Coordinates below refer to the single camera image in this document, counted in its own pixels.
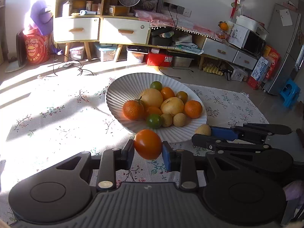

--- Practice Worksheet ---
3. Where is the small kiwi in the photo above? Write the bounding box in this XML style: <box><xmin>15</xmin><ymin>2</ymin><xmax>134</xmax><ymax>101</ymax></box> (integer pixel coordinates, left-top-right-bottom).
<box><xmin>195</xmin><ymin>124</ymin><xmax>212</xmax><ymax>136</ymax></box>

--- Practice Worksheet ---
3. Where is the smooth mandarin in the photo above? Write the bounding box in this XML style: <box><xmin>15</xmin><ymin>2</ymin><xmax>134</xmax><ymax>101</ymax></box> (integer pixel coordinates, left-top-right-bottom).
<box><xmin>184</xmin><ymin>100</ymin><xmax>203</xmax><ymax>119</ymax></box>

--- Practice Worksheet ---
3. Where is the green lime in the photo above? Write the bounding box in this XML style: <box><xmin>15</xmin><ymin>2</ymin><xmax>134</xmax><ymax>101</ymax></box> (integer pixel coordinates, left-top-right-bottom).
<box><xmin>146</xmin><ymin>114</ymin><xmax>162</xmax><ymax>129</ymax></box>
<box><xmin>150</xmin><ymin>81</ymin><xmax>163</xmax><ymax>91</ymax></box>

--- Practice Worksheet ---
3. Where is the mandarin with stem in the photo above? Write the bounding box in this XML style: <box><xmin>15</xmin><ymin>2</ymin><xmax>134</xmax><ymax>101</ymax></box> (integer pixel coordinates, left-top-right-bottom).
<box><xmin>122</xmin><ymin>98</ymin><xmax>145</xmax><ymax>120</ymax></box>

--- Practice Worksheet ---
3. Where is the dark green-brown tomato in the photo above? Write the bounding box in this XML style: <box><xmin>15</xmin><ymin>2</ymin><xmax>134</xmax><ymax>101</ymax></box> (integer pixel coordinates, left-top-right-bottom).
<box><xmin>176</xmin><ymin>91</ymin><xmax>188</xmax><ymax>104</ymax></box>

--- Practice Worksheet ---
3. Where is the round yellow pear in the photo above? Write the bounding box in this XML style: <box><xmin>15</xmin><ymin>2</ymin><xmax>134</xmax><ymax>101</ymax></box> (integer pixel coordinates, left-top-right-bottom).
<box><xmin>140</xmin><ymin>88</ymin><xmax>163</xmax><ymax>108</ymax></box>

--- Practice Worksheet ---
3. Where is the brown kiwi large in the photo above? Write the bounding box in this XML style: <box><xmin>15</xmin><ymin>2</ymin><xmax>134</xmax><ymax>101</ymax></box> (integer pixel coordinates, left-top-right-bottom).
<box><xmin>161</xmin><ymin>113</ymin><xmax>173</xmax><ymax>128</ymax></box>

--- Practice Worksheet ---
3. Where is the orange tomato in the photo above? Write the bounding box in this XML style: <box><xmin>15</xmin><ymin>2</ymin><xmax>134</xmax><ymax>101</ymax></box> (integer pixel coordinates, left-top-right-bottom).
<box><xmin>144</xmin><ymin>107</ymin><xmax>162</xmax><ymax>120</ymax></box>
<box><xmin>160</xmin><ymin>86</ymin><xmax>175</xmax><ymax>100</ymax></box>

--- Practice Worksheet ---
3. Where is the person right hand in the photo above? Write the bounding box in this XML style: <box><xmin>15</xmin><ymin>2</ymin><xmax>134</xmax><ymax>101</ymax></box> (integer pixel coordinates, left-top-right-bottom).
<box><xmin>283</xmin><ymin>181</ymin><xmax>304</xmax><ymax>204</ymax></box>

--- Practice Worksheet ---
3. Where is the blue plastic stool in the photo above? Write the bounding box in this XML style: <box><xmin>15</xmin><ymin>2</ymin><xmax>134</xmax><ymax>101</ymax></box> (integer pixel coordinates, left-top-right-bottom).
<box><xmin>279</xmin><ymin>78</ymin><xmax>301</xmax><ymax>109</ymax></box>

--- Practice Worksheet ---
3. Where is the white ribbed plate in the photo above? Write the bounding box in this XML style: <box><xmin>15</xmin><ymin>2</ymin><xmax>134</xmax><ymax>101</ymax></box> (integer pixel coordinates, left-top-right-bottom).
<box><xmin>106</xmin><ymin>73</ymin><xmax>207</xmax><ymax>143</ymax></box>

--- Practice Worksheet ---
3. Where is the floral tablecloth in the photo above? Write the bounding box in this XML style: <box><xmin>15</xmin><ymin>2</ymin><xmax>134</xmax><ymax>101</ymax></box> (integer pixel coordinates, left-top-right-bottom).
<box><xmin>1</xmin><ymin>76</ymin><xmax>268</xmax><ymax>225</ymax></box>

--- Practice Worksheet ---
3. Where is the black microwave oven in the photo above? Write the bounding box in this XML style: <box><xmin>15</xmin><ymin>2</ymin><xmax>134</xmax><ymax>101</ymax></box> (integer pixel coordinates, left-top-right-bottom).
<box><xmin>228</xmin><ymin>24</ymin><xmax>266</xmax><ymax>57</ymax></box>

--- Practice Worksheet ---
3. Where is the red box under cabinet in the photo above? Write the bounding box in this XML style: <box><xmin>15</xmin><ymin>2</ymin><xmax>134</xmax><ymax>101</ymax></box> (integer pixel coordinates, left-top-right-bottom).
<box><xmin>144</xmin><ymin>52</ymin><xmax>173</xmax><ymax>67</ymax></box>

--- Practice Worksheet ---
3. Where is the silver refrigerator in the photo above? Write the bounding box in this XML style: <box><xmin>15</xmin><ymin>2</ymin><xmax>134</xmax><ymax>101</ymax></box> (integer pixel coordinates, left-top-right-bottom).
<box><xmin>263</xmin><ymin>4</ymin><xmax>303</xmax><ymax>95</ymax></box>

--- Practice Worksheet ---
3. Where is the white wooden drawer cabinet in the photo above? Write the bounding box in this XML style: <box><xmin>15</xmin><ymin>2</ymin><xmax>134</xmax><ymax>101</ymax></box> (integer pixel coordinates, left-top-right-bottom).
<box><xmin>98</xmin><ymin>15</ymin><xmax>152</xmax><ymax>62</ymax></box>

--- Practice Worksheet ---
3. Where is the red printed bucket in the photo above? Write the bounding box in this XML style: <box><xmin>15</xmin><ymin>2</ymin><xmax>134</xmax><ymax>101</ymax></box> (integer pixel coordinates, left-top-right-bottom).
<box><xmin>23</xmin><ymin>28</ymin><xmax>50</xmax><ymax>65</ymax></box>

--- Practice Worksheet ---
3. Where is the purple plush toy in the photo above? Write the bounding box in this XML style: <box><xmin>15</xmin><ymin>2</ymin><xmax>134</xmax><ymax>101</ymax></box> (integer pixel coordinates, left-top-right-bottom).
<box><xmin>30</xmin><ymin>1</ymin><xmax>53</xmax><ymax>36</ymax></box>

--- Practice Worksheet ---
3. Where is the wooden shelf cabinet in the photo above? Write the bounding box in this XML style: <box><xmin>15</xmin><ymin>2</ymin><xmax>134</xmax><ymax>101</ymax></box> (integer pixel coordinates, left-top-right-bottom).
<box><xmin>53</xmin><ymin>0</ymin><xmax>105</xmax><ymax>62</ymax></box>

